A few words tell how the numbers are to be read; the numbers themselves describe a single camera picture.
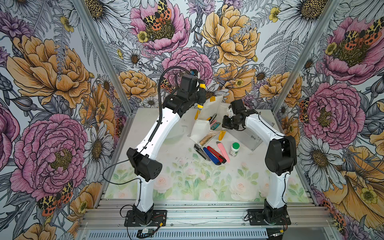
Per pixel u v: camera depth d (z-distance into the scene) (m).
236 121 0.73
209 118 1.14
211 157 0.96
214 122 1.14
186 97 0.57
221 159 0.94
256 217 0.73
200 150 0.99
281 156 0.53
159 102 0.55
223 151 0.99
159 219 0.74
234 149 0.90
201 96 0.68
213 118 1.15
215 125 1.12
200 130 0.97
